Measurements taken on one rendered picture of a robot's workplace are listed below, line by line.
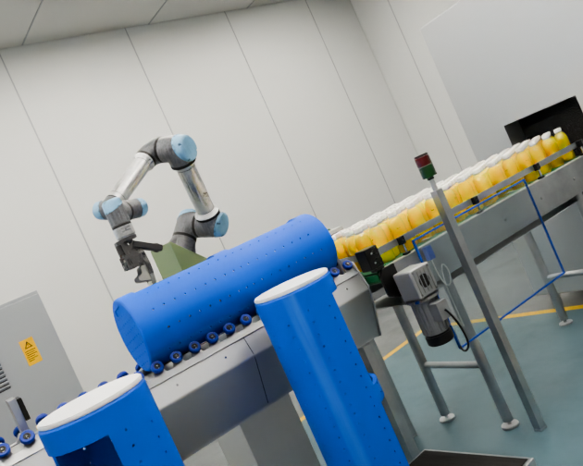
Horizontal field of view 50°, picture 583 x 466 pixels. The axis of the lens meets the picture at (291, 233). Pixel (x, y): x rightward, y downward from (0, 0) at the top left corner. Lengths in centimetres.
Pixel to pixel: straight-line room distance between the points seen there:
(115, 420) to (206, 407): 73
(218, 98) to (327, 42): 174
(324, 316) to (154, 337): 59
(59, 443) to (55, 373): 215
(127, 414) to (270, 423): 141
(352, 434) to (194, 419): 55
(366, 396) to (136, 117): 412
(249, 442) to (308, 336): 96
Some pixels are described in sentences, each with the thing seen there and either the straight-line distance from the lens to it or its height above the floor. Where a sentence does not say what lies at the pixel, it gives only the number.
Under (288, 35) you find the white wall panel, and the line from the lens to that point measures 707.
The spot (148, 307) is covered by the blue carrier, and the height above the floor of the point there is 116.
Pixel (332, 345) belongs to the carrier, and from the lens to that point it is 206.
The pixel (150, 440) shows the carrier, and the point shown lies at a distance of 164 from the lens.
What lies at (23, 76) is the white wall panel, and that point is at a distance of 560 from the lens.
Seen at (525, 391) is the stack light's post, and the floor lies 18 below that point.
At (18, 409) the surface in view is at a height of 105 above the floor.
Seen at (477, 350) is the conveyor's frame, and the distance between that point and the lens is 287.
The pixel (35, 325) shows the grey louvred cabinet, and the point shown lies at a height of 126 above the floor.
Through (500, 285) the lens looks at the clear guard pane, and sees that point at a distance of 293.
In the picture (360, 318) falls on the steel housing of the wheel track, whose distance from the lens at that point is 261.
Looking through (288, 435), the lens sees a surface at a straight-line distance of 299.
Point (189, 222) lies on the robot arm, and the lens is 294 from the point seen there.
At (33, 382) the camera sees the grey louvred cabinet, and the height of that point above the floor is 99.
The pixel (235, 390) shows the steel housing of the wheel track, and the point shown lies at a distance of 232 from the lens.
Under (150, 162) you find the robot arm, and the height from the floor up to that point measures 170.
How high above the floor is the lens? 127
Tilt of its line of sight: 2 degrees down
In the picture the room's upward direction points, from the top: 24 degrees counter-clockwise
